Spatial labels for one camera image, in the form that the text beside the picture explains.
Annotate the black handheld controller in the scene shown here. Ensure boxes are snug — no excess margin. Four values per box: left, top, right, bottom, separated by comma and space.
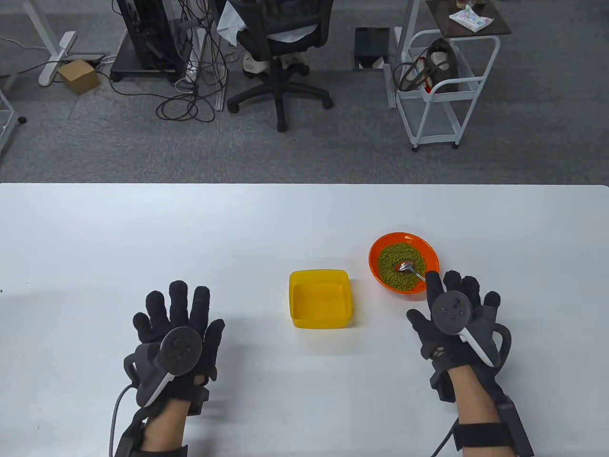
431, 291, 512, 368
124, 327, 203, 407

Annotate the white rolling cart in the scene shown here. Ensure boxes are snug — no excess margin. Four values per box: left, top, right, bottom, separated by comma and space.
395, 30, 501, 152

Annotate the small cardboard box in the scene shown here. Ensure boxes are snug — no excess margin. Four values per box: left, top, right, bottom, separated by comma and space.
57, 59, 101, 95

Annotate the person's right forearm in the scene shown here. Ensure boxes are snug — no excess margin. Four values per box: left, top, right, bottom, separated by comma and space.
447, 367, 505, 457

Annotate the black computer tower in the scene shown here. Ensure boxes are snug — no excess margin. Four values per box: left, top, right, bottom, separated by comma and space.
117, 0, 179, 72

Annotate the tangle of black cables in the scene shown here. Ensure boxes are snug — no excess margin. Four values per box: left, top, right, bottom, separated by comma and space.
108, 0, 238, 123

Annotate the grey glove cable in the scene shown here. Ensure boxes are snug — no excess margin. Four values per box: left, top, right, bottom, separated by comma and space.
109, 385, 138, 457

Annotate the white desk foot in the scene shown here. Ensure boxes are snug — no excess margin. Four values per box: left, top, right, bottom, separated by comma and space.
23, 0, 78, 87

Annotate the person's right hand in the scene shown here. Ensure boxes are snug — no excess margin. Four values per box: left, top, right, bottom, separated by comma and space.
406, 270, 501, 403

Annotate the black floor box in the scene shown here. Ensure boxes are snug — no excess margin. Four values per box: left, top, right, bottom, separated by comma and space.
354, 27, 392, 72

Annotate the black wrist strap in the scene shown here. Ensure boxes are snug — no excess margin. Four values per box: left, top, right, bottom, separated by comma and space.
114, 409, 188, 457
452, 397, 533, 457

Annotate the black mesh office chair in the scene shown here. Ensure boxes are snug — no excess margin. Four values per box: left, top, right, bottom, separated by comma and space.
226, 0, 334, 133

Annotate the yellow plastic food container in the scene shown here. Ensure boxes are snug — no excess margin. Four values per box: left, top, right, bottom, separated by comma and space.
289, 269, 355, 329

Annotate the stainless steel spoon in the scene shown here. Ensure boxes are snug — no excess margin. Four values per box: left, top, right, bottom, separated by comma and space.
399, 261, 427, 282

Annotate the pile of green mung beans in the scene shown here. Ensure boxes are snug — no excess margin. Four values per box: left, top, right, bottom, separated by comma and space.
378, 242, 427, 289

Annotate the black glove cable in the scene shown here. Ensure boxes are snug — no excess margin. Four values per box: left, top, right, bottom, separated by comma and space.
431, 419, 460, 457

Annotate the orange plastic bowl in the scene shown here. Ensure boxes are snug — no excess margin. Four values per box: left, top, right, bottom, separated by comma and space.
369, 232, 439, 296

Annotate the white tissue packet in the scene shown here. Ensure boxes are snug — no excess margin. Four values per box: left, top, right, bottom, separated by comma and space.
449, 5, 494, 33

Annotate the person's left forearm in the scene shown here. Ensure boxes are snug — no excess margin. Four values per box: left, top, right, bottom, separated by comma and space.
140, 397, 191, 457

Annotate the black wheeled platform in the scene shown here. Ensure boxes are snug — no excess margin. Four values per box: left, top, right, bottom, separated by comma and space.
109, 31, 186, 82

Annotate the person's left hand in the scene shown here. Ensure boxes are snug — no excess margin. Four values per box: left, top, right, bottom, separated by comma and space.
132, 280, 226, 415

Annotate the brown tote bag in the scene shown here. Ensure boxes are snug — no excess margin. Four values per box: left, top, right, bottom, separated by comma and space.
393, 38, 460, 93

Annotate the dark brown board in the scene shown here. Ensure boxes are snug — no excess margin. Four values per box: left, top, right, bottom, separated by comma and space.
425, 0, 512, 38

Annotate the white desk leg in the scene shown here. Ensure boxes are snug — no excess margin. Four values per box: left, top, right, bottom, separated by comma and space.
384, 0, 422, 109
197, 24, 225, 111

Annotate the white wire rack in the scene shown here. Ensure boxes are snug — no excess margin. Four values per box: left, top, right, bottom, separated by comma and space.
0, 88, 27, 160

